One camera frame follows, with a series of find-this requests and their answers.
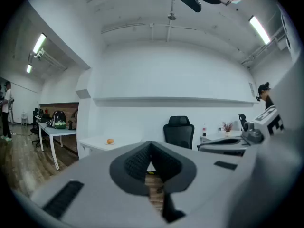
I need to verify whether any black and green backpack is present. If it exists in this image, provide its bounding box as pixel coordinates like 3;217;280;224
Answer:
51;110;67;130

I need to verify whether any white side desk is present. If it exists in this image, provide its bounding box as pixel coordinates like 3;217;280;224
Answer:
199;130;243;144

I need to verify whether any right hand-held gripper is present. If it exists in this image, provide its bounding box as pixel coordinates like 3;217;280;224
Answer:
197;105;285;157

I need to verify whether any black desk stand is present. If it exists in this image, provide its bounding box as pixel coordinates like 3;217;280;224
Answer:
238;114;247;131

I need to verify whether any person's white shirt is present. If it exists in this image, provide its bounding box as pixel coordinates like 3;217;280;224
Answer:
227;53;304;228

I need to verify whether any ceiling cable tray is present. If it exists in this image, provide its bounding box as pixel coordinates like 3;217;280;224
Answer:
240;27;287;67

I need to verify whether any black head camera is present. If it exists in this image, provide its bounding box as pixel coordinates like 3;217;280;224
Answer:
179;0;202;13

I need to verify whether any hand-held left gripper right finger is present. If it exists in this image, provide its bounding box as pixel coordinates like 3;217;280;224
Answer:
151;141;242;228

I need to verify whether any white desk with curved legs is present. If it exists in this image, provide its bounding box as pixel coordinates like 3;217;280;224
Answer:
38;123;78;171

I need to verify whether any black mesh office chair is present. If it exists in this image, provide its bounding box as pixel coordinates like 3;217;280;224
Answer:
163;115;195;150

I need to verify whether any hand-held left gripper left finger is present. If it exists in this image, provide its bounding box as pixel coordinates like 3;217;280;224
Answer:
30;141;167;228

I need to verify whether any small red potted plant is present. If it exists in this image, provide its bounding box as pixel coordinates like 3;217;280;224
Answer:
221;121;234;137

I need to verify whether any black swivel chair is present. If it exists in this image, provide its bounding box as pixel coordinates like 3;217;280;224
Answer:
30;107;45;148

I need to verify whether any white table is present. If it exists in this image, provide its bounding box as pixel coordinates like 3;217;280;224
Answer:
79;134;144;160

